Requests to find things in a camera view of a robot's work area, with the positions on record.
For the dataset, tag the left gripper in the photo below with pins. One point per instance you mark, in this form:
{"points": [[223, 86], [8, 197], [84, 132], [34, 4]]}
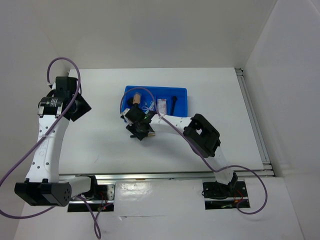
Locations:
{"points": [[85, 107]]}

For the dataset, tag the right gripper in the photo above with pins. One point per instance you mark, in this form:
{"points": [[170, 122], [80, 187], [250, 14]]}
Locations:
{"points": [[140, 135]]}

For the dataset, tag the purple eyelash curler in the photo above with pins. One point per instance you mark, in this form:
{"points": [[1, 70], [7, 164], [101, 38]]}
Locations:
{"points": [[150, 107]]}

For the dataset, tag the clear packet with print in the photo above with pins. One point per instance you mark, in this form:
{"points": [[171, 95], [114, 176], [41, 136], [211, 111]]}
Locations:
{"points": [[162, 106]]}

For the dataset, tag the black makeup brush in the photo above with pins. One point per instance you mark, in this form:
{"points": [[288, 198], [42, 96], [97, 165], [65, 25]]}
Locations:
{"points": [[174, 100]]}

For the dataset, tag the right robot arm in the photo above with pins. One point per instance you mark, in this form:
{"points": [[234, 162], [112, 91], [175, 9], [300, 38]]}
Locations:
{"points": [[199, 133]]}

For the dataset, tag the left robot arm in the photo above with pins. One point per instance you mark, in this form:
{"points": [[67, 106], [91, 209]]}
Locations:
{"points": [[42, 185]]}

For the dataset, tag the blue compartment tray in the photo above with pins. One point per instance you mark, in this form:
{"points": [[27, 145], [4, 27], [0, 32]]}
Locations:
{"points": [[153, 93]]}

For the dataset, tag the aluminium rail front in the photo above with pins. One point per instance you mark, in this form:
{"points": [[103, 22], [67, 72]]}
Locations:
{"points": [[177, 176]]}

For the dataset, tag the aluminium rail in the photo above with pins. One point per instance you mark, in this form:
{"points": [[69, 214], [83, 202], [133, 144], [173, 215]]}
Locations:
{"points": [[177, 176], [267, 165]]}

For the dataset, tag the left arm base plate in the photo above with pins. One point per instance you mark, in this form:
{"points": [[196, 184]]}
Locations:
{"points": [[100, 201]]}

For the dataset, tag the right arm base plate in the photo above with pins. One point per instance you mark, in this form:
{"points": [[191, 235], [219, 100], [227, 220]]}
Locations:
{"points": [[216, 199]]}

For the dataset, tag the aluminium rail right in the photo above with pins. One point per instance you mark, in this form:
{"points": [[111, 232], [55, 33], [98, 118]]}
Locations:
{"points": [[267, 165]]}

